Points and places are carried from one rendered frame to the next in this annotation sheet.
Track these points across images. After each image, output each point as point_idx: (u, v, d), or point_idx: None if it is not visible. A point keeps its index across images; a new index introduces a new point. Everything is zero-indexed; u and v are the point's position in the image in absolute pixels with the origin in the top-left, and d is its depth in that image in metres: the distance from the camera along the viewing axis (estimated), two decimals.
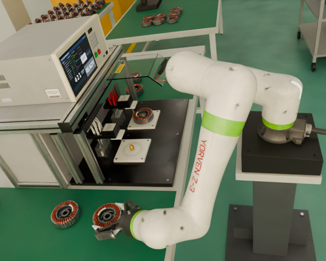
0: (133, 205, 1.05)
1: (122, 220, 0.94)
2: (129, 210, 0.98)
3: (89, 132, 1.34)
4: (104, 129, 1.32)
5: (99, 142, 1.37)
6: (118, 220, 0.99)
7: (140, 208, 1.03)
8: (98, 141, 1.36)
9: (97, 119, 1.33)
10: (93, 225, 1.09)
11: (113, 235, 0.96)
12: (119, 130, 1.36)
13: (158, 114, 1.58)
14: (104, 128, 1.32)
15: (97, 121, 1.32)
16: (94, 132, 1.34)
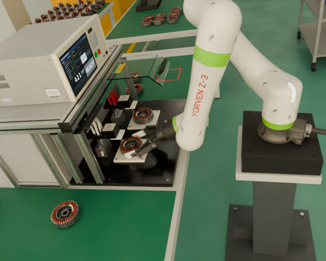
0: (154, 126, 1.36)
1: (160, 130, 1.26)
2: (159, 125, 1.30)
3: (89, 132, 1.34)
4: (104, 129, 1.32)
5: (99, 142, 1.37)
6: (152, 135, 1.29)
7: None
8: (98, 141, 1.36)
9: (97, 119, 1.33)
10: (126, 153, 1.32)
11: (156, 144, 1.26)
12: (119, 130, 1.36)
13: (158, 114, 1.58)
14: (104, 128, 1.32)
15: (97, 121, 1.32)
16: (94, 132, 1.34)
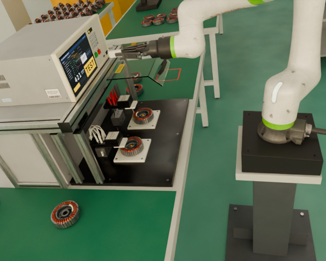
0: (141, 44, 1.31)
1: (154, 44, 1.23)
2: (152, 40, 1.27)
3: (93, 140, 1.37)
4: (107, 138, 1.35)
5: None
6: (143, 47, 1.26)
7: None
8: None
9: (100, 127, 1.36)
10: (109, 51, 1.31)
11: (140, 56, 1.23)
12: (122, 138, 1.39)
13: (158, 114, 1.58)
14: (107, 136, 1.35)
15: (101, 130, 1.35)
16: (98, 141, 1.37)
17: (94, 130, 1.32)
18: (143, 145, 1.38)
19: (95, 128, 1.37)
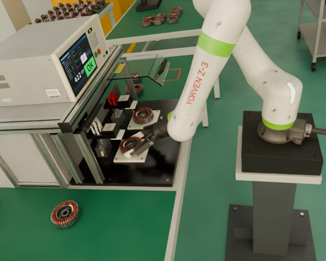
0: (152, 125, 1.35)
1: (156, 127, 1.25)
2: (156, 122, 1.29)
3: (89, 132, 1.34)
4: (104, 129, 1.32)
5: (99, 142, 1.37)
6: (149, 133, 1.28)
7: None
8: (98, 141, 1.36)
9: (97, 119, 1.33)
10: (124, 153, 1.33)
11: (152, 142, 1.25)
12: (119, 130, 1.36)
13: (158, 114, 1.58)
14: (104, 128, 1.32)
15: (97, 121, 1.32)
16: (94, 132, 1.34)
17: None
18: None
19: None
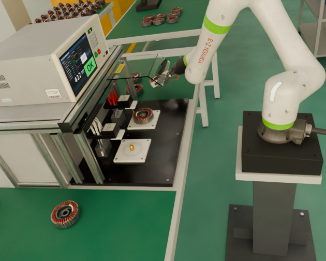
0: None
1: (175, 64, 1.62)
2: None
3: (89, 132, 1.34)
4: (104, 129, 1.32)
5: (99, 142, 1.37)
6: (171, 69, 1.66)
7: None
8: (98, 141, 1.36)
9: (97, 119, 1.33)
10: (151, 82, 1.74)
11: (170, 75, 1.63)
12: (119, 130, 1.36)
13: (158, 114, 1.58)
14: (104, 128, 1.32)
15: (97, 121, 1.32)
16: (94, 132, 1.34)
17: None
18: (167, 81, 1.77)
19: None
